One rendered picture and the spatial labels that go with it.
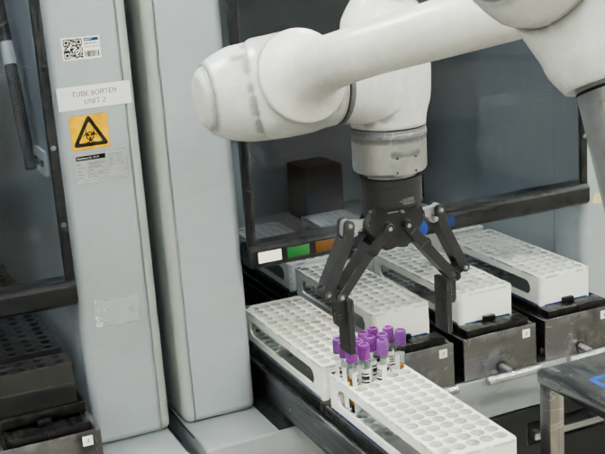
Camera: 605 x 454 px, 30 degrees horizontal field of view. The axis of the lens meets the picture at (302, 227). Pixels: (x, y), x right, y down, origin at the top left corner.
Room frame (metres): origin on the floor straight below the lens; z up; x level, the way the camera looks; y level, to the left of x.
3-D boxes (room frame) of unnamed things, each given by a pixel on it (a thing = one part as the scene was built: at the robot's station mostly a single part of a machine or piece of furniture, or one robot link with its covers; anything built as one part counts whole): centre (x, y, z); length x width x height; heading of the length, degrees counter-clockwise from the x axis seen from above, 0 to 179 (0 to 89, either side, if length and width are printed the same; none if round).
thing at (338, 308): (1.29, -0.03, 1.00); 0.03 x 0.01 x 0.05; 113
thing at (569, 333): (2.01, -0.31, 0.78); 0.73 x 0.14 x 0.09; 23
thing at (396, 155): (1.32, -0.11, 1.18); 0.09 x 0.09 x 0.06
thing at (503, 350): (1.95, -0.17, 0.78); 0.73 x 0.14 x 0.09; 23
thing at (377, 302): (1.77, -0.08, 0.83); 0.30 x 0.10 x 0.06; 23
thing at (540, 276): (1.89, -0.36, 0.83); 0.30 x 0.10 x 0.06; 23
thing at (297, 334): (1.58, 0.00, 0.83); 0.30 x 0.10 x 0.06; 23
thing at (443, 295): (1.35, -0.17, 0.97); 0.03 x 0.01 x 0.07; 23
